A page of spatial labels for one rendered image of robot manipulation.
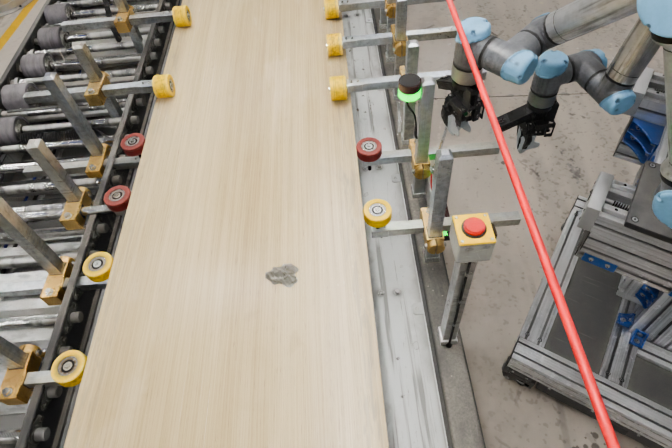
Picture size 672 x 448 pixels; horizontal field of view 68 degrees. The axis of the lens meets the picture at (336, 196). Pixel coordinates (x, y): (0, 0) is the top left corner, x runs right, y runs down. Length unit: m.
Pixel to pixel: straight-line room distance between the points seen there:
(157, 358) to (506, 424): 1.34
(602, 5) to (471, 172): 1.67
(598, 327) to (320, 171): 1.21
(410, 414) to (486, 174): 1.58
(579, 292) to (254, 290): 1.34
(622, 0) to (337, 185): 0.82
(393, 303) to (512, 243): 1.05
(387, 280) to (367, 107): 0.82
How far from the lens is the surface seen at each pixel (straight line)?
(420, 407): 1.46
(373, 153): 1.54
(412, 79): 1.36
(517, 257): 2.46
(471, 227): 0.98
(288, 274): 1.31
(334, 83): 1.68
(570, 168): 2.87
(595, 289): 2.22
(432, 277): 1.52
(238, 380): 1.22
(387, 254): 1.65
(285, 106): 1.74
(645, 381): 2.12
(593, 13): 1.20
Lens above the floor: 2.02
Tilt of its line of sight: 51 degrees down
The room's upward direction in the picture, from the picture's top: 7 degrees counter-clockwise
